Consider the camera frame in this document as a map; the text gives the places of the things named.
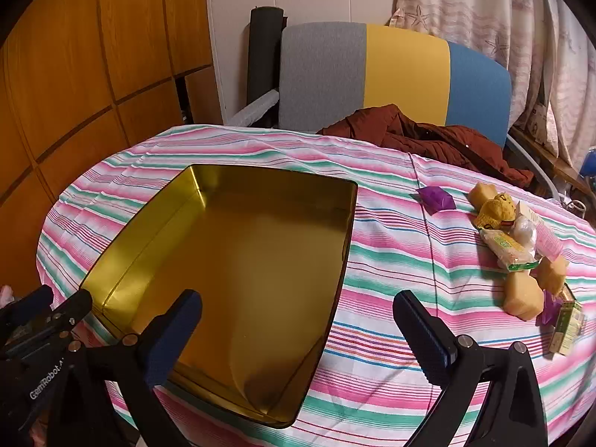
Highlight brown jacket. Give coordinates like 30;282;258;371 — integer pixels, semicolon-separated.
317;104;535;187

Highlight purple packet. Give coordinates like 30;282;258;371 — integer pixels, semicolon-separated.
535;291;564;327
412;185;456;215

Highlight grey yellow blue chair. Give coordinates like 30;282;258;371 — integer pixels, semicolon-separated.
223;22;559;196

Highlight yellow plush toy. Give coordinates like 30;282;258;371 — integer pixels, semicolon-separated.
475;192;517;230

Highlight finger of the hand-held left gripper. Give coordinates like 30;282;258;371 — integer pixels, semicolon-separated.
0;285;55;331
28;289;93;346

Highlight gold tin box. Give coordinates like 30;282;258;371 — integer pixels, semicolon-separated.
79;164;358;429

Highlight black rolled mat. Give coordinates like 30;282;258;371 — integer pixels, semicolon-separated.
247;6;286;103

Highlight wooden desk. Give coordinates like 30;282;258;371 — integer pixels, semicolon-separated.
507;123;596;196

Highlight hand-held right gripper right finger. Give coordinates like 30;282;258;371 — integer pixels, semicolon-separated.
392;289;549;447

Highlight wooden wardrobe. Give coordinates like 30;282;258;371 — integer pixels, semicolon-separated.
0;0;224;299

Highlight yellow green snack packet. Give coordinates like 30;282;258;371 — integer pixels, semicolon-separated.
479;228;538;272

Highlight patterned curtain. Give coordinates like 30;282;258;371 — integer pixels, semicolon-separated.
391;0;596;173

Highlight striped tablecloth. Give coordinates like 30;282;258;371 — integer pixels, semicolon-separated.
36;124;596;447

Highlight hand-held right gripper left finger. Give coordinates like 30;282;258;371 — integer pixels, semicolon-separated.
58;289;203;447

